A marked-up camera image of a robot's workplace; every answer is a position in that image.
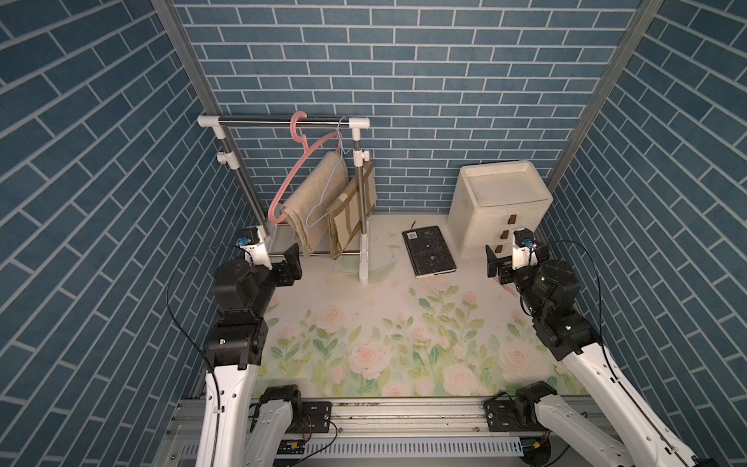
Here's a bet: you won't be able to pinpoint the beige knitted cloth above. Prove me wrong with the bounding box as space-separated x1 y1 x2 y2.
282 151 348 254

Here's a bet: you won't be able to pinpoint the brown plaid scarf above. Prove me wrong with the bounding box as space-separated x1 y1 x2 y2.
327 162 377 260

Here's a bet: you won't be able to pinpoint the pink plastic hanger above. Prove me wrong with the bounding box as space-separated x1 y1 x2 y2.
268 111 342 225

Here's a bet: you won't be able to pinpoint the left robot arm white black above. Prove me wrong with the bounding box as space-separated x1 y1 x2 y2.
196 244 303 466

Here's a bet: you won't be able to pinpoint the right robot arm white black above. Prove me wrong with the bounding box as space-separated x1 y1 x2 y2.
486 239 717 466

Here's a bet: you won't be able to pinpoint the white three-drawer cabinet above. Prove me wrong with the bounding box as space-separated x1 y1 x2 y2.
447 161 552 259

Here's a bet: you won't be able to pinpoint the floral table mat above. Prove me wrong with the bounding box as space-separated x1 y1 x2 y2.
254 213 585 398

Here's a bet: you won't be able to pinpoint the metal clothes rack white joints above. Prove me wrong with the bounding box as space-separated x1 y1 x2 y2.
196 114 373 285

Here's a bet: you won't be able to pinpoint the small black controller board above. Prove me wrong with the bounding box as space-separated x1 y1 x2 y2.
277 440 305 457

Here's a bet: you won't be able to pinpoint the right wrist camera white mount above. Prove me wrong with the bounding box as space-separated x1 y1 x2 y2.
512 229 538 270

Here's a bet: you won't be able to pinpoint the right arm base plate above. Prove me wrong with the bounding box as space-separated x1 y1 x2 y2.
482 399 545 432

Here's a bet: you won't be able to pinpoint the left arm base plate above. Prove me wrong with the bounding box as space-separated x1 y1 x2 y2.
287 401 333 435

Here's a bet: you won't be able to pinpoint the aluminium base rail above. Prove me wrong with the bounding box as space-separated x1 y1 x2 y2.
156 396 661 462

